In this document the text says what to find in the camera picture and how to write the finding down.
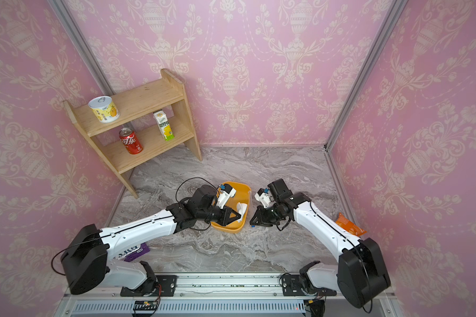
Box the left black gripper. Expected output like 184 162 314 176
197 205 244 227

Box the yellow white tin can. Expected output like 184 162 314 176
88 96 120 124

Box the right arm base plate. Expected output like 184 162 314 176
278 273 337 298

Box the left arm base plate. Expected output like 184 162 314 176
120 275 177 297

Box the green white juice carton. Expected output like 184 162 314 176
153 110 175 141

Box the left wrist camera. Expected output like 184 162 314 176
216 183 236 209

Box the orange snack bag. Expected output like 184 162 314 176
335 213 367 236

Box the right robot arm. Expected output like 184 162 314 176
250 189 391 309

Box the red cola can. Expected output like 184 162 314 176
119 128 144 155

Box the purple tissue pack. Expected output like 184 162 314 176
122 243 150 262

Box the yellow plastic basin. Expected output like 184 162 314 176
211 181 252 234

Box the white wiping cloth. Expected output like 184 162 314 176
236 203 249 223

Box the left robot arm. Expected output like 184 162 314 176
61 183 248 297

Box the wooden two-tier shelf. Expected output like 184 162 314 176
63 68 204 199

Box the aluminium front rail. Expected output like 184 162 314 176
55 272 403 316

